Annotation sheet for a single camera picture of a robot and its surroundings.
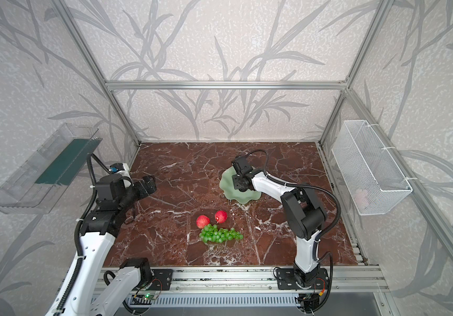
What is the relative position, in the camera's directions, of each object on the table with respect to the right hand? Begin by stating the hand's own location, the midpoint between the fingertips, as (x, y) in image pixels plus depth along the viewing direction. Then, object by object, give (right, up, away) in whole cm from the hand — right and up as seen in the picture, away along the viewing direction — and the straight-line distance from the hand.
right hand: (240, 173), depth 97 cm
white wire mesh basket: (+41, 0, -36) cm, 55 cm away
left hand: (-36, +2, -22) cm, 42 cm away
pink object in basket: (+44, -7, -26) cm, 52 cm away
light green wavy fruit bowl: (-7, -6, +2) cm, 9 cm away
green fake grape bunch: (-13, -24, -15) cm, 31 cm away
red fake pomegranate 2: (-9, -18, -11) cm, 23 cm away
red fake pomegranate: (-17, -19, -13) cm, 29 cm away
